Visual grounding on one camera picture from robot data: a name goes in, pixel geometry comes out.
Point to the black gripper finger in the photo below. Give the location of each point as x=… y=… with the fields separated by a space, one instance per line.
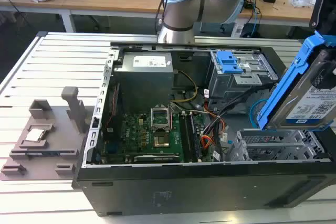
x=328 y=77

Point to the hard disk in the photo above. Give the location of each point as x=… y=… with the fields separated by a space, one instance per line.
x=302 y=108

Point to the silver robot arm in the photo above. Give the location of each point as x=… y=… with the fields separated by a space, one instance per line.
x=181 y=9

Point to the metal disk bay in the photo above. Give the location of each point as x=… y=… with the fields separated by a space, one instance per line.
x=275 y=148

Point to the black RAM slot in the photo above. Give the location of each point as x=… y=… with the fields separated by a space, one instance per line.
x=194 y=140
x=185 y=140
x=189 y=140

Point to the metal drive cage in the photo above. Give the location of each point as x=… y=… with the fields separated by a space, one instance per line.
x=236 y=85

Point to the blue drive cage latch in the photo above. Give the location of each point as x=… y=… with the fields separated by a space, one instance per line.
x=228 y=62

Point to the CPU socket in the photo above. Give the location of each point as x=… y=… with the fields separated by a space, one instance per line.
x=161 y=140

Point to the black PC case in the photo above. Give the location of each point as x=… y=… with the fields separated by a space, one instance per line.
x=183 y=190

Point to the grey power supply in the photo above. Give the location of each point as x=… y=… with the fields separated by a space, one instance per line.
x=144 y=82

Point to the green motherboard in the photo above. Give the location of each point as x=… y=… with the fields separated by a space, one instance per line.
x=136 y=129

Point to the grey parts rack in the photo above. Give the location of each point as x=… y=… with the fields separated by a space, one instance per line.
x=52 y=155

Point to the silver CPU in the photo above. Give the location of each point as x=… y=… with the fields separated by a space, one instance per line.
x=35 y=134

